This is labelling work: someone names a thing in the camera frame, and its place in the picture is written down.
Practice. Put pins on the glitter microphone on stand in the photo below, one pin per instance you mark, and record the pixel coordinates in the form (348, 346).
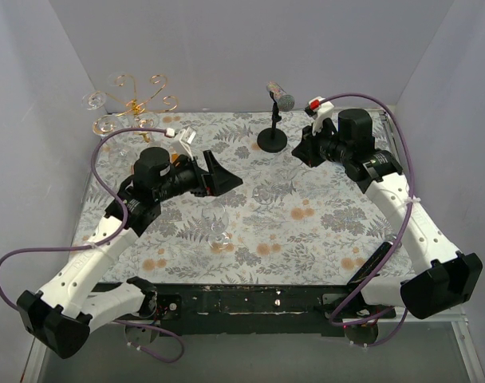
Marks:
(283, 100)

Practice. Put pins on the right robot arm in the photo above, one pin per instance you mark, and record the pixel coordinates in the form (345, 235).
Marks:
(444, 275)

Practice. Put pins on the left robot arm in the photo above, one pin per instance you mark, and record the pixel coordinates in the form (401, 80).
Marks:
(62, 314)

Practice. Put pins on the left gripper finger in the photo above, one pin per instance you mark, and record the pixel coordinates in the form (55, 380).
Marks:
(220, 181)
(214, 168)

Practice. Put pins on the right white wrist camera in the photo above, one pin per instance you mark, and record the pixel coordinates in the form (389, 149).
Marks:
(319, 109)

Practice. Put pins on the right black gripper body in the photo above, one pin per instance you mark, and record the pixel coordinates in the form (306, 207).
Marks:
(310, 145)

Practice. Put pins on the gold wire wine glass rack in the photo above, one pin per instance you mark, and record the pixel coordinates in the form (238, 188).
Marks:
(170, 102)

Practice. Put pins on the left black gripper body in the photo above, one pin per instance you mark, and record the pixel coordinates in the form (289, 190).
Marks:
(205, 179)

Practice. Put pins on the floral tablecloth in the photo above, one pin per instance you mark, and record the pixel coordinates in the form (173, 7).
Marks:
(321, 234)

